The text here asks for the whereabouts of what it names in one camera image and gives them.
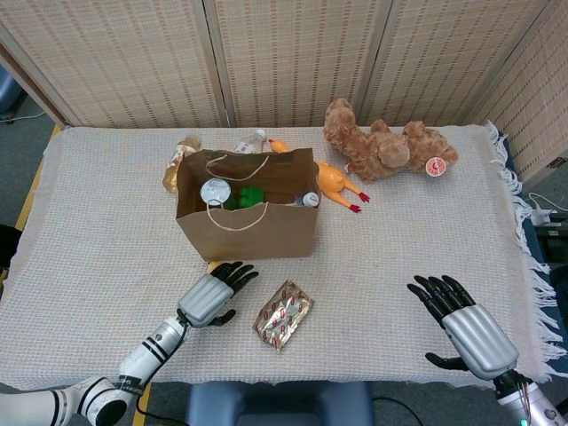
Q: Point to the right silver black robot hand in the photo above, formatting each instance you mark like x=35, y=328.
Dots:
x=481, y=341

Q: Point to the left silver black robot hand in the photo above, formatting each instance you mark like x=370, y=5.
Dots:
x=204, y=299

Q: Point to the red gold snack packet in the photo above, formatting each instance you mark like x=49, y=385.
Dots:
x=284, y=317

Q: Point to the green chips can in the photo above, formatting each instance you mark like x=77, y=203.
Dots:
x=215, y=191

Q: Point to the green toy block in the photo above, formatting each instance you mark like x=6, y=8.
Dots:
x=250, y=196

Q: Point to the transparent water bottle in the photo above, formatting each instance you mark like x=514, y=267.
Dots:
x=310, y=199

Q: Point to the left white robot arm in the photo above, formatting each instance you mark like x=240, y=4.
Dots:
x=142, y=359

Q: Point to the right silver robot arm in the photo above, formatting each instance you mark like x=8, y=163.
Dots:
x=530, y=406

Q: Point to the brown paper bag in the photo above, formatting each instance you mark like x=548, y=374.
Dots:
x=266, y=235

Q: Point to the amber tea bottle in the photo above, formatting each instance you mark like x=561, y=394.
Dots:
x=171, y=177

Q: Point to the clear bottle white cap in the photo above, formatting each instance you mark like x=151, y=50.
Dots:
x=248, y=144

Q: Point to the black box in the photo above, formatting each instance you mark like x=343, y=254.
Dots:
x=554, y=244

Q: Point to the white woven tablecloth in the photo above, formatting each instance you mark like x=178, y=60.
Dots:
x=399, y=248

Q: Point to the blue chair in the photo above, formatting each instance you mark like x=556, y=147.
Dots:
x=275, y=404

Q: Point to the white power strip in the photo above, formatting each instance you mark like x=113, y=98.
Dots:
x=539, y=217

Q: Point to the yellow rubber chicken toy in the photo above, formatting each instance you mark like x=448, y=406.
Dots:
x=330, y=177

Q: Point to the brown teddy bear plush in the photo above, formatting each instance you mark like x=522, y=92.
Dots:
x=377, y=151

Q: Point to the beige folding screen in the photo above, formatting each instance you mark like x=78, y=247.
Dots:
x=288, y=57

